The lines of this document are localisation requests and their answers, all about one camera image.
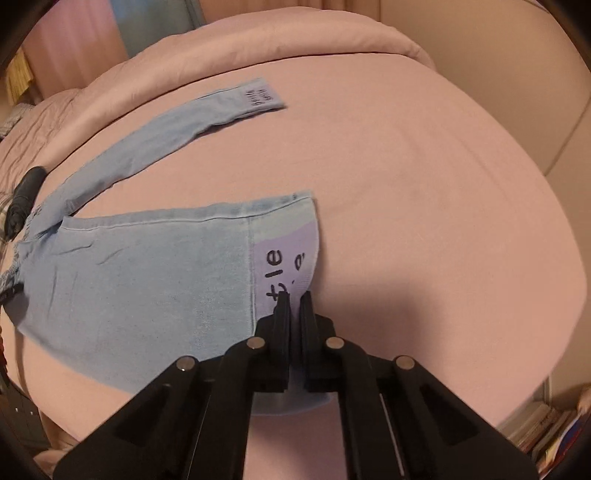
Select blue hanging cloth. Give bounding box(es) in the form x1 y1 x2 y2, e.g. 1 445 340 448
110 0 206 57

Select stack of books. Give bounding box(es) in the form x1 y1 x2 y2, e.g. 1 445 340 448
499 385 590 479

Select pink curtain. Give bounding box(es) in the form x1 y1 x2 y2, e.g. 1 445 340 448
23 0 128 98

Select pink folded duvet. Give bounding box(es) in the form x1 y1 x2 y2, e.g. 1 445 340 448
1 7 434 196

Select rolled dark denim garment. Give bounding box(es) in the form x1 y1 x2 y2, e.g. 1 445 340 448
4 166 47 241

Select light blue denim pants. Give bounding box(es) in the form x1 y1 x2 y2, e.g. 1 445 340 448
1 79 320 393

